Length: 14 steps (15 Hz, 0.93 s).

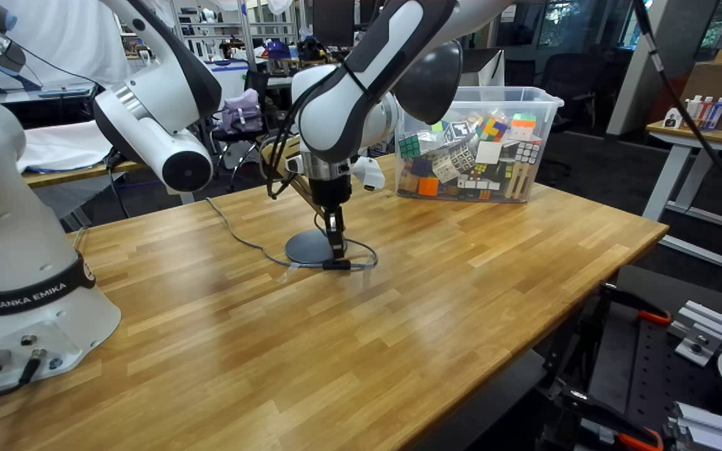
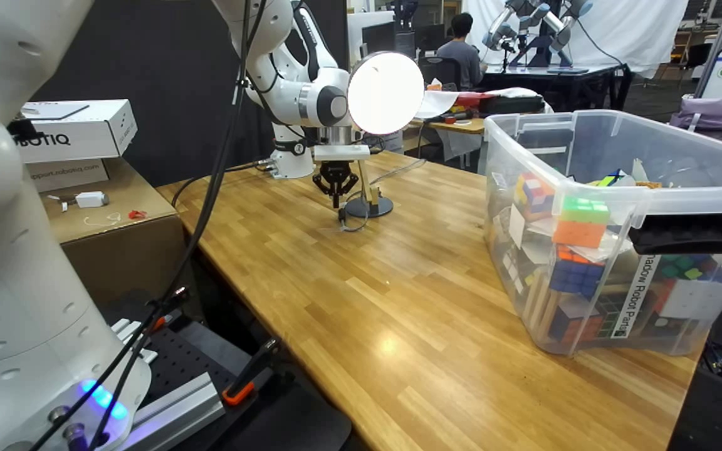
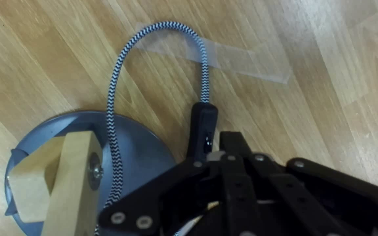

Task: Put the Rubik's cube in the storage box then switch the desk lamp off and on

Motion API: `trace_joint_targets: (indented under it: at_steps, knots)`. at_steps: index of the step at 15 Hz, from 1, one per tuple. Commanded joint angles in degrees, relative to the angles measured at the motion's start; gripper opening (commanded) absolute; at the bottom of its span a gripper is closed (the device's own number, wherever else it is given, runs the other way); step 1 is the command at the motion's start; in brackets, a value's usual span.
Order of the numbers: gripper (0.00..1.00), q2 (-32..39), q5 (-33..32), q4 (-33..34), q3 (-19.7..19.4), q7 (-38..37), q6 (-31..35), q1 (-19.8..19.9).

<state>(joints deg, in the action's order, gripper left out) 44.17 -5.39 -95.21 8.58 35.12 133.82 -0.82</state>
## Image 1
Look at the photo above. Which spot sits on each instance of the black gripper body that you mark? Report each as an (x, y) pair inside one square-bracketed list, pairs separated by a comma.
[(329, 190)]

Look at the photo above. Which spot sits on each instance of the multicoloured Rubik's cube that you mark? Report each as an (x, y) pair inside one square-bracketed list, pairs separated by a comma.
[(494, 131)]

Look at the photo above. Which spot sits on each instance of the white robot arm black-banded base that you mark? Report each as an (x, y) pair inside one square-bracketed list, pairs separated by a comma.
[(10, 250)]

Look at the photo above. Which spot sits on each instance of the green white puzzle cube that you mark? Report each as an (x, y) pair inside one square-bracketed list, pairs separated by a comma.
[(410, 148)]

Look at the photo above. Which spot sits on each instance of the orange puzzle cube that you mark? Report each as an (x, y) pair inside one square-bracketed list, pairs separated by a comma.
[(426, 187)]

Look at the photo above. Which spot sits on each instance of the checkered white puzzle cube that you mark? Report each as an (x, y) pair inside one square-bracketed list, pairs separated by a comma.
[(528, 150)]

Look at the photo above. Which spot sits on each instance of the pastel green orange cube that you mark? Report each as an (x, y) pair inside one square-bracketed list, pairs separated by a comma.
[(525, 126)]

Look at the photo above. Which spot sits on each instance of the clear plastic storage box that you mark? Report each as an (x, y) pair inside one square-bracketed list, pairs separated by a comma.
[(538, 104)]

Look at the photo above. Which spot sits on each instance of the wooden background desk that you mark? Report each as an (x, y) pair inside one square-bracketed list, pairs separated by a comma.
[(75, 177)]

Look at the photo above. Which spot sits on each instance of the white cloth on desk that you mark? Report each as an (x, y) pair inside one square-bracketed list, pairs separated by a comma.
[(63, 147)]

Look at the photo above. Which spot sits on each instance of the purple bag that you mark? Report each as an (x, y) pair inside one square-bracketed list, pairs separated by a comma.
[(238, 111)]

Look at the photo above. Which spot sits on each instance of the white curtain sheet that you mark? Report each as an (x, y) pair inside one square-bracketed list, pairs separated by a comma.
[(60, 41)]

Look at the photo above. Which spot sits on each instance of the black breadboard platform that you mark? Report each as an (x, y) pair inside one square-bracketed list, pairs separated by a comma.
[(637, 366)]

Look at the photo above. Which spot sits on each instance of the white-legged side table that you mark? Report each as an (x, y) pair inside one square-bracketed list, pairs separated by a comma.
[(668, 170)]

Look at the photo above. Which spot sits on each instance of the white bottle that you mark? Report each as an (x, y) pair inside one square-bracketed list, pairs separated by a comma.
[(692, 111)]

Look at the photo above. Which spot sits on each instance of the red bottle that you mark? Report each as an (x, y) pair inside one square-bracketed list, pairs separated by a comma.
[(705, 111)]

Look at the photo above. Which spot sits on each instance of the blue bottle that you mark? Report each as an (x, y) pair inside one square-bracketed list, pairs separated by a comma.
[(718, 111)]

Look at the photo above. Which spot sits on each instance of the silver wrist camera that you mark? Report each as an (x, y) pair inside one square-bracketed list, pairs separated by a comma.
[(370, 174)]

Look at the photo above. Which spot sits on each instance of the silver metal bracket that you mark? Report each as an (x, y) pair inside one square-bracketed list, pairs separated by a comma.
[(703, 328)]

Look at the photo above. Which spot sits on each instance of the aluminium extrusion rail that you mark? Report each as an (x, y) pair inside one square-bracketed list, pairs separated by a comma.
[(715, 427)]

